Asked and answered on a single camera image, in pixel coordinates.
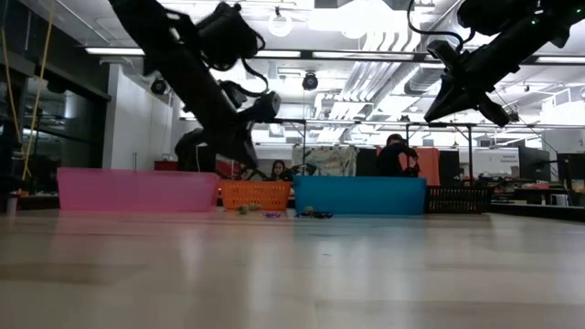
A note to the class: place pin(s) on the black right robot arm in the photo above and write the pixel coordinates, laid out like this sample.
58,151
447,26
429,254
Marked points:
544,39

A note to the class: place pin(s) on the colourful patchwork banner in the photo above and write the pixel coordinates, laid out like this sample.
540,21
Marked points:
331,161

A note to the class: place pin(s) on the person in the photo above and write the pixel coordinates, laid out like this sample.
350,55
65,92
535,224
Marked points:
393,160
278,170

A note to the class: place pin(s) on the orange panel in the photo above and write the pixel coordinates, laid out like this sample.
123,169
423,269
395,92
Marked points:
429,166

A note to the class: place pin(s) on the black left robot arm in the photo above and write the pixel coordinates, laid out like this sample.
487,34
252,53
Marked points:
183,59

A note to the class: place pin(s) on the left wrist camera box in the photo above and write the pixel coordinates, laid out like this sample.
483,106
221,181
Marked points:
267,106

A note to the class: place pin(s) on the black overhead camera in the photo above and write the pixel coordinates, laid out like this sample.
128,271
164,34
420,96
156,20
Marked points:
310,81

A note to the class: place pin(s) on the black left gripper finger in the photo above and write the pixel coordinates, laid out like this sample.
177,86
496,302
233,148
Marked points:
247,146
194,153

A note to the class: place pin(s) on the black plastic basket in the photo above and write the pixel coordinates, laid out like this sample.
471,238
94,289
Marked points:
459,201

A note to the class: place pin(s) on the black computer monitor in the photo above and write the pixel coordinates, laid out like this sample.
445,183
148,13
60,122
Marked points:
571,166
535,164

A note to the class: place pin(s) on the purple plastic spider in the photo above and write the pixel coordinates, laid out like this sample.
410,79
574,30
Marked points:
273,214

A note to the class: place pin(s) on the pink plastic bin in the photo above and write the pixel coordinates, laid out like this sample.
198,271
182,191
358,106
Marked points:
137,192

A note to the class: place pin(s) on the blue plastic bin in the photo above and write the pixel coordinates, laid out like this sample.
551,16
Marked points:
361,196

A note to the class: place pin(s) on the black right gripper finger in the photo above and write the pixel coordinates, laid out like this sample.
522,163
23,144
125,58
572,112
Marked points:
450,89
466,101

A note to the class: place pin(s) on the black round ceiling fixture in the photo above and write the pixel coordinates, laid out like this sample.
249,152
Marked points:
158,87

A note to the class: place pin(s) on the orange plastic basket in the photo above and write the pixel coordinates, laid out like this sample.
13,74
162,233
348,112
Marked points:
253,195

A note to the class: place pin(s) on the pale green skull toy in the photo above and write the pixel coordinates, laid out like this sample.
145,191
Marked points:
242,209
309,210

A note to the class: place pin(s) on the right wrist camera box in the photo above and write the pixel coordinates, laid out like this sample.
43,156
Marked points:
443,52

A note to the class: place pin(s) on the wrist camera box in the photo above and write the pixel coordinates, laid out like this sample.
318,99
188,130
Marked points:
443,52
267,106

